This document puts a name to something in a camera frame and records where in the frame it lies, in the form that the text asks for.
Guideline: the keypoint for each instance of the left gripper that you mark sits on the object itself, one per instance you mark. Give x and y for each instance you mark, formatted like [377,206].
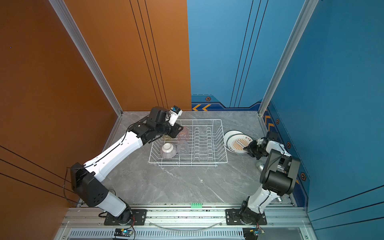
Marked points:
[175,131]

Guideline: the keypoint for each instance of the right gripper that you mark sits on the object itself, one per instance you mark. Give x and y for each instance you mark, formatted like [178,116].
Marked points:
[251,149]

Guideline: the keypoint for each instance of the pink glass cup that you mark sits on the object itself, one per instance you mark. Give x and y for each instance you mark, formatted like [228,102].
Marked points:
[184,135]

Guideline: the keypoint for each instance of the yellow glass cup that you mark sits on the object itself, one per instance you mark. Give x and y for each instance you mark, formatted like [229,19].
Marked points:
[167,139]

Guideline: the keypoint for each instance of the white plate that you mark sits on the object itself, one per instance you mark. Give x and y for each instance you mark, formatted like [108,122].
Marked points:
[238,142]
[227,135]

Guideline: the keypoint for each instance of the clear glass cup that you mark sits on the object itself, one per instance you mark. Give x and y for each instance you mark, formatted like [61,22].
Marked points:
[183,147]

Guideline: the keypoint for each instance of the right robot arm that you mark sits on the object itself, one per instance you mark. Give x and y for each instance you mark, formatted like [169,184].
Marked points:
[278,177]

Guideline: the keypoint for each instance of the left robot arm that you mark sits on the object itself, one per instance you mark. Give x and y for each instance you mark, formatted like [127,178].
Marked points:
[87,178]

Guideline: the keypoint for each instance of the silver microphone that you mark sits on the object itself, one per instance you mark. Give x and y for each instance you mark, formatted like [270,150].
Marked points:
[260,166]

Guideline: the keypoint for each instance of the white ribbed bowl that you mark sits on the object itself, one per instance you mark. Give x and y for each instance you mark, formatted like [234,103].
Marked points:
[168,151]

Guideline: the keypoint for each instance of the green terminal connector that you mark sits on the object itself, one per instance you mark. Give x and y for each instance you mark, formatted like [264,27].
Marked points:
[196,205]

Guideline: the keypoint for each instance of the right circuit board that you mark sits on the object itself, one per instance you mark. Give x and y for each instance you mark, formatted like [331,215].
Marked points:
[251,233]

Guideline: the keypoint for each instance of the circuit board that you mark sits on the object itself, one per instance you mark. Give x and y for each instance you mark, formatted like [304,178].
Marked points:
[124,233]
[251,233]

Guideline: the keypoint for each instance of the left circuit board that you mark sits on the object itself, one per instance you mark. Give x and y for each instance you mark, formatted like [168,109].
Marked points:
[124,233]

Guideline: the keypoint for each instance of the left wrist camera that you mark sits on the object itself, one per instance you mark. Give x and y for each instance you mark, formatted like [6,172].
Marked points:
[174,113]

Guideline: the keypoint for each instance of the white wire dish rack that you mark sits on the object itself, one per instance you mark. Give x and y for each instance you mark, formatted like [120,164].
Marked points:
[206,143]

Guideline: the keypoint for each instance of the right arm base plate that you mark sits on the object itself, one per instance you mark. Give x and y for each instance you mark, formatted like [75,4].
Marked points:
[234,217]

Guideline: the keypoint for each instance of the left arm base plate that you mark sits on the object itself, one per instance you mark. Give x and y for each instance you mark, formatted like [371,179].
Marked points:
[135,217]

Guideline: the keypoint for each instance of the aluminium front rail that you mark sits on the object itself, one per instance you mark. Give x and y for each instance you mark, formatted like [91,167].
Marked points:
[177,218]

